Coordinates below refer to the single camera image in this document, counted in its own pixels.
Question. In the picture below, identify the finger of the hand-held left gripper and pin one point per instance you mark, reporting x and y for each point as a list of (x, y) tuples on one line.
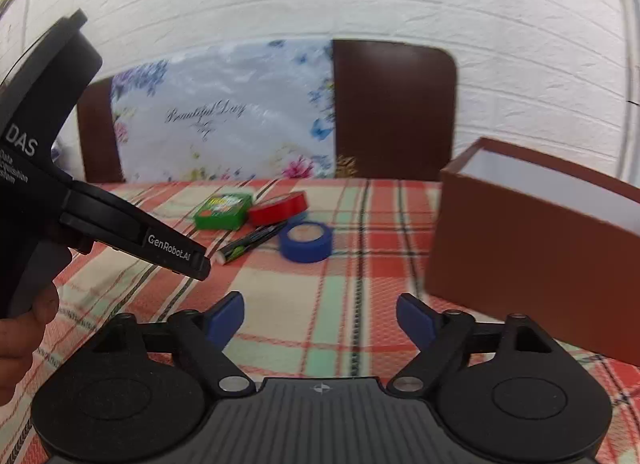
[(165, 246)]

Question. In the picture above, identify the floral plastic bag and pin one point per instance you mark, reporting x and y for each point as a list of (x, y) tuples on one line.
[(225, 143)]

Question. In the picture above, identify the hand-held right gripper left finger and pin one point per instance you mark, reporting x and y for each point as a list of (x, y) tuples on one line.
[(226, 318)]

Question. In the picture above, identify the red tape roll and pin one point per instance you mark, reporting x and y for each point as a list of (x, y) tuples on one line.
[(276, 209)]

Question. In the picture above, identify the brown wooden chair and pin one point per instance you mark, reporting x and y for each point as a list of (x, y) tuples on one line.
[(395, 108)]

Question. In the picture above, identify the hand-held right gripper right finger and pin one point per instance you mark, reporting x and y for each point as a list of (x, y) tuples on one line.
[(415, 320)]

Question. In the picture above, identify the green small box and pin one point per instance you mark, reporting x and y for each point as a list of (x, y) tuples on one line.
[(222, 211)]

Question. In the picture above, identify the person's left hand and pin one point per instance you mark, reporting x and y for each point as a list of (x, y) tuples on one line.
[(22, 354)]

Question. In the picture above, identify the plaid tablecloth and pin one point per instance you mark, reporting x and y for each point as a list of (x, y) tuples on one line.
[(350, 264)]

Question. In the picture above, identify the blue tape roll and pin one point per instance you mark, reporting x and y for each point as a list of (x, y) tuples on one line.
[(305, 250)]

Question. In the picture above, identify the black marker pen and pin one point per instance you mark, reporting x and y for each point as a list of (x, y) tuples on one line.
[(250, 243)]

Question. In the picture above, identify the brown cardboard box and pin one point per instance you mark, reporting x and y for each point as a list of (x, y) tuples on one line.
[(525, 269)]

